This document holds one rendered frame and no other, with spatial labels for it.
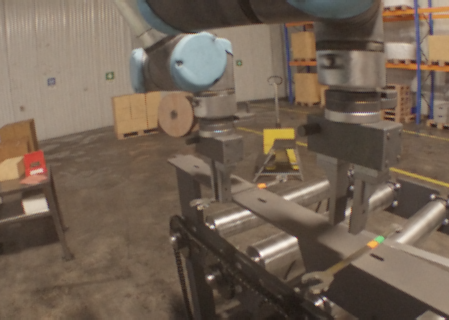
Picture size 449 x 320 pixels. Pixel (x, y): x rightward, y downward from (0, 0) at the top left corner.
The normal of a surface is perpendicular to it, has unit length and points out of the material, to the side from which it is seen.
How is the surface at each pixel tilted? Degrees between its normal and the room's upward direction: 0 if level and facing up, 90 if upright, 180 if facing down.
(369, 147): 90
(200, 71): 94
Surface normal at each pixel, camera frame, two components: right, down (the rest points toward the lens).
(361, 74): -0.14, 0.29
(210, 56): 0.57, 0.26
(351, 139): -0.86, 0.20
